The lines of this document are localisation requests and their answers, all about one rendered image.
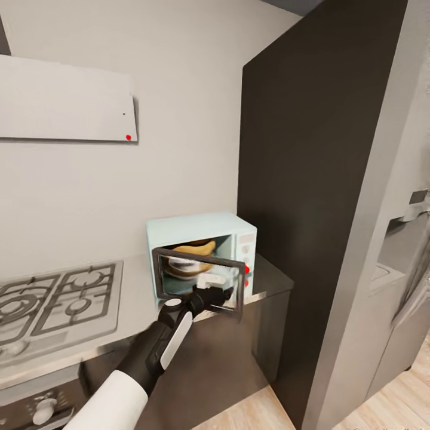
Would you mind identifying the popcorn bag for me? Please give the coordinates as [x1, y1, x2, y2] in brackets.
[164, 238, 216, 256]

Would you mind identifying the microwave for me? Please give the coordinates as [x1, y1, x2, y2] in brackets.
[146, 211, 257, 318]

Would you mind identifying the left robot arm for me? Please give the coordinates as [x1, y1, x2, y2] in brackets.
[61, 274, 234, 430]

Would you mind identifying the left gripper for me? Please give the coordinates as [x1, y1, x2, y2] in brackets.
[192, 285, 234, 310]

